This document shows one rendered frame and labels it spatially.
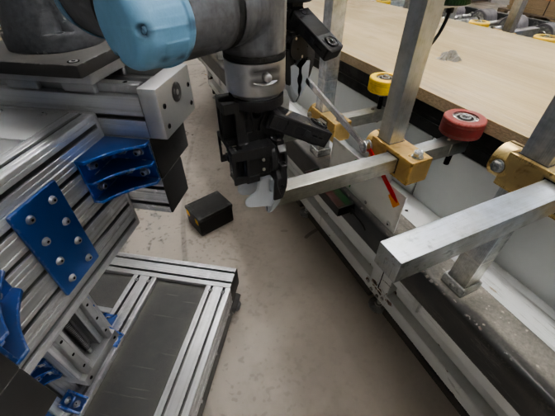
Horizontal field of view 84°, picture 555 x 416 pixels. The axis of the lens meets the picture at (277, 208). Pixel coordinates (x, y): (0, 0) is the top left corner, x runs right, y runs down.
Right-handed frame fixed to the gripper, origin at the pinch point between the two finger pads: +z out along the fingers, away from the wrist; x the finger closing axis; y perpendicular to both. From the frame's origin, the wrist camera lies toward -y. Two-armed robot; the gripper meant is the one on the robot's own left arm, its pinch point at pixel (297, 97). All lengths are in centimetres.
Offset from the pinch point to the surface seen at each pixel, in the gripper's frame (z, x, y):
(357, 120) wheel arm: 8.6, -15.8, -7.3
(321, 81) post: -1.2, -9.4, 0.7
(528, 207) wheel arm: -7, 16, -48
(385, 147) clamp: 3.0, 0.4, -24.0
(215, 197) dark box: 77, -13, 68
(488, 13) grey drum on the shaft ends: 6, -178, 16
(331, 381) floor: 90, 10, -31
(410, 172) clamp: 4.2, 2.6, -31.0
